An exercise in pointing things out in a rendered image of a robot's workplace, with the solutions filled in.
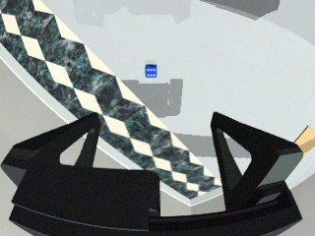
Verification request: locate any blue die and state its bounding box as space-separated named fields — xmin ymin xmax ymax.
xmin=146 ymin=64 xmax=157 ymax=78

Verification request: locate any tan mat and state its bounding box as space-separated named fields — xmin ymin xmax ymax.
xmin=294 ymin=126 xmax=315 ymax=157

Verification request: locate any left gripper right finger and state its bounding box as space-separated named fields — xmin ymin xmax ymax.
xmin=211 ymin=112 xmax=304 ymax=210

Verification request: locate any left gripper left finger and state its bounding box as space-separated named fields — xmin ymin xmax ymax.
xmin=8 ymin=112 xmax=100 ymax=167

